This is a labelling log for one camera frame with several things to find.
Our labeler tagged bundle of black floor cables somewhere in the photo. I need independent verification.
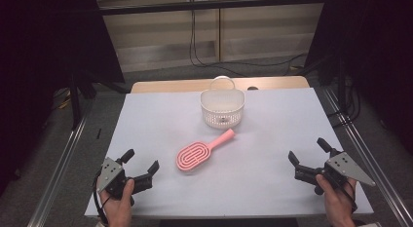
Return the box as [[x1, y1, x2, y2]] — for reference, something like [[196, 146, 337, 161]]
[[326, 75, 362, 130]]

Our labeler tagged wooden table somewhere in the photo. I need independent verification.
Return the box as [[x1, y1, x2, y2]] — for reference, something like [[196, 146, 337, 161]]
[[131, 75, 311, 95]]

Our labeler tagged black curtain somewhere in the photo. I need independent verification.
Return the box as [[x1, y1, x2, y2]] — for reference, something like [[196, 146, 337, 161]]
[[0, 0, 126, 196], [304, 0, 413, 155]]

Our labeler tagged white slotted plastic basket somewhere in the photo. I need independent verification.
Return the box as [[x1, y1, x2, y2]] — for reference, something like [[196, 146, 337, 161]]
[[200, 75, 246, 130]]

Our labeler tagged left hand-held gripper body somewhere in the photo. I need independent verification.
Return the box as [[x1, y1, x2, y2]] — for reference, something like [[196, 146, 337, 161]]
[[96, 157, 154, 207]]

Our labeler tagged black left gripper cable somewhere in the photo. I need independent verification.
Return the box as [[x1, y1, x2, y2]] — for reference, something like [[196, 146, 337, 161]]
[[93, 170, 110, 227]]

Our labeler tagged person's left hand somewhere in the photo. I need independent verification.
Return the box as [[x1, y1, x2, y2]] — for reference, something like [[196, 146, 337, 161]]
[[99, 178, 135, 227]]

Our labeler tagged black horizontal bar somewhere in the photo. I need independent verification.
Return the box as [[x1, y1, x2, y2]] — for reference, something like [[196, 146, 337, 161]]
[[96, 0, 328, 17]]

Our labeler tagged long black floor cable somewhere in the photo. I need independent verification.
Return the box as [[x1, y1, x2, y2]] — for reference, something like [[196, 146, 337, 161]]
[[189, 9, 309, 78]]

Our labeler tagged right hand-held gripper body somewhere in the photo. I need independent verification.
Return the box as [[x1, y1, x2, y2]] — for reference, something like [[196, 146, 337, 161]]
[[295, 151, 377, 196]]

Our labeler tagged pink hairbrush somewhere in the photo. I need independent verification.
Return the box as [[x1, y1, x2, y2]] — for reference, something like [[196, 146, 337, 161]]
[[175, 128, 236, 172]]

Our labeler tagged person's right hand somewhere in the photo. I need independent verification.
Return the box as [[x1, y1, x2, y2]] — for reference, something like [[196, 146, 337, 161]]
[[315, 173, 358, 227]]

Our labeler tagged black metal stand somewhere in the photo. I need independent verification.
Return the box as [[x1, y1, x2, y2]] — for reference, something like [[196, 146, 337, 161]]
[[68, 69, 83, 130]]

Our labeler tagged metal floor rail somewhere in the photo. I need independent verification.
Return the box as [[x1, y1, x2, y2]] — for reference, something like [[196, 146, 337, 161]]
[[323, 88, 413, 227], [27, 114, 90, 227]]

